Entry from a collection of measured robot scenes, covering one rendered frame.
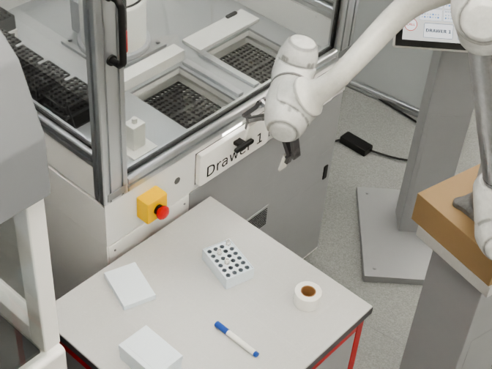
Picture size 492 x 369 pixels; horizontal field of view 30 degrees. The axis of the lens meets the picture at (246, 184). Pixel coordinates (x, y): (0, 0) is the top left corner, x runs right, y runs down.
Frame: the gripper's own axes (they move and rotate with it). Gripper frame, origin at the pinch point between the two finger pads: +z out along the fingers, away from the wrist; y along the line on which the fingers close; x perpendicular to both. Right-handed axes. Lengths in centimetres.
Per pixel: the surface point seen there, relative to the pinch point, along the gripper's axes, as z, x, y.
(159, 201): 1.0, 35.7, 5.4
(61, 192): 7, 50, 26
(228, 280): 6.0, 35.6, -21.5
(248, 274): 6.7, 29.6, -23.4
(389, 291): 84, -59, -37
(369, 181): 93, -103, 4
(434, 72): 11, -85, -6
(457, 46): -10, -77, -11
